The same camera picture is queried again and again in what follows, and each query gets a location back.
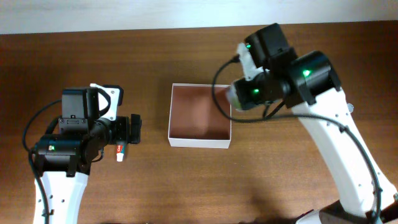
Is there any green red toothpaste tube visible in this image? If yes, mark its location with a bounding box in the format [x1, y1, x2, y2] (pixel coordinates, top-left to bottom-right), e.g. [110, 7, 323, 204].
[116, 145, 126, 162]

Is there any clear spray bottle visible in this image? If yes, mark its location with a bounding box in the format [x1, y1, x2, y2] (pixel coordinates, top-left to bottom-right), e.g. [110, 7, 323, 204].
[226, 85, 243, 111]

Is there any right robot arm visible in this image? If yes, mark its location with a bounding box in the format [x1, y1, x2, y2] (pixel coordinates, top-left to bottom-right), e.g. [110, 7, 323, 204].
[228, 24, 397, 223]

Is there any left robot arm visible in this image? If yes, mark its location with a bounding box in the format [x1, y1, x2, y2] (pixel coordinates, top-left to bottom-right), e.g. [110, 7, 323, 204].
[28, 83, 142, 223]

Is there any white cardboard box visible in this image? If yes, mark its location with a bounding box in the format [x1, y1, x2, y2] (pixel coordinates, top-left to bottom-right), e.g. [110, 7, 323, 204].
[167, 83, 232, 149]

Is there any left black cable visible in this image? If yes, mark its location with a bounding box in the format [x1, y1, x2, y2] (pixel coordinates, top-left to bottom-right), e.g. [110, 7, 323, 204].
[21, 98, 63, 224]

